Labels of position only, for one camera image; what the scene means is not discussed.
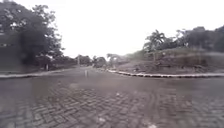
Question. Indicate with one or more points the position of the trees on embankment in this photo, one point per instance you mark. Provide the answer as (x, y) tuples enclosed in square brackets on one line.
[(200, 38)]

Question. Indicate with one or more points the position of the plain grey kerb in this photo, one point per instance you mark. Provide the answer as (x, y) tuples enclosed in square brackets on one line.
[(30, 74)]

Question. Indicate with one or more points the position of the black and white striped kerb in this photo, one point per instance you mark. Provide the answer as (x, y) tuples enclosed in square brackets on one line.
[(160, 75)]

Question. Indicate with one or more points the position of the thin pole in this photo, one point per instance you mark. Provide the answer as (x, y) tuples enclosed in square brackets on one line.
[(78, 61)]

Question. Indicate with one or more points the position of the earth embankment with bushes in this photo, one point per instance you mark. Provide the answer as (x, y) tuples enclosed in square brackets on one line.
[(173, 61)]

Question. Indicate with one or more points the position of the grass verge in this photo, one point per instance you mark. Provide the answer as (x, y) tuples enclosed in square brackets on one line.
[(20, 70)]

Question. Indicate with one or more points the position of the distant row of trees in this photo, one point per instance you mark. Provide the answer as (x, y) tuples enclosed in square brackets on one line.
[(99, 62)]

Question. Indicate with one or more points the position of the large dark tree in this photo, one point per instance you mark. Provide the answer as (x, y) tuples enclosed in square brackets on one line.
[(26, 33)]

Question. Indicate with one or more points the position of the grey brick paved road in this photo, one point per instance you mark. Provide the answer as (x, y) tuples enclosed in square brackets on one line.
[(110, 100)]

